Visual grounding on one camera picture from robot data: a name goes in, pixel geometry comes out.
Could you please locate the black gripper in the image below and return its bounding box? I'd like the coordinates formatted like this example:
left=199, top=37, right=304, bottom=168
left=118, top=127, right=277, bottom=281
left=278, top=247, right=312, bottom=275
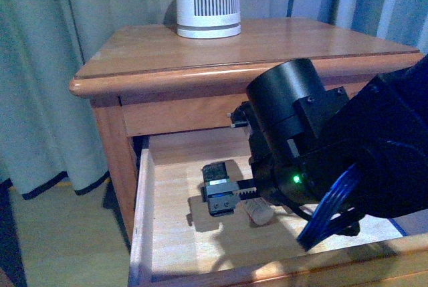
left=201, top=101, right=360, bottom=237

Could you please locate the medicine bottle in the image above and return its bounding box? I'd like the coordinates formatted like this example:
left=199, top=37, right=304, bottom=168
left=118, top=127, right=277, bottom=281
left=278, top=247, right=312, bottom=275
left=243, top=198, right=274, bottom=225

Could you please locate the wooden drawer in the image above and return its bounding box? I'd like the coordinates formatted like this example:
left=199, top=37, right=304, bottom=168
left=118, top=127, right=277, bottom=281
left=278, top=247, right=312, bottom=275
left=129, top=128, right=427, bottom=286

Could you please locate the wooden nightstand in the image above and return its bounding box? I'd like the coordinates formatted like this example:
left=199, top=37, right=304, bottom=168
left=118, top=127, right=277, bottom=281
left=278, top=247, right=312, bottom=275
left=69, top=17, right=423, bottom=235

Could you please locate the white air purifier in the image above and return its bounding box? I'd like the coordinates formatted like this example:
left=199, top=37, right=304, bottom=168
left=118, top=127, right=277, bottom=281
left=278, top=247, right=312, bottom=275
left=177, top=0, right=241, bottom=39

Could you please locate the grey curtain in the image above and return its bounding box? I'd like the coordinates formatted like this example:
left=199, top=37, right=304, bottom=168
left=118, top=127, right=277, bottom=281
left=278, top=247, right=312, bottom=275
left=1, top=0, right=427, bottom=199

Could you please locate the blue ribbon cable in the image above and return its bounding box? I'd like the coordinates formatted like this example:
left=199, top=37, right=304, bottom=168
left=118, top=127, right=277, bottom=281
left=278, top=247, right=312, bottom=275
left=296, top=163, right=364, bottom=252

